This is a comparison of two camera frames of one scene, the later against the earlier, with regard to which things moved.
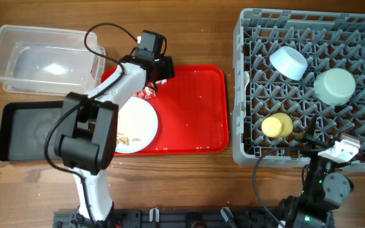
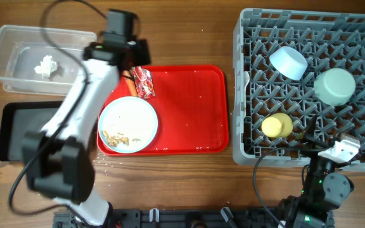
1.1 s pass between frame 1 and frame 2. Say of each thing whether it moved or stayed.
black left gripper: moved
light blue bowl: stayed
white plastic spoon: stayed
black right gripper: stayed
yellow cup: stayed
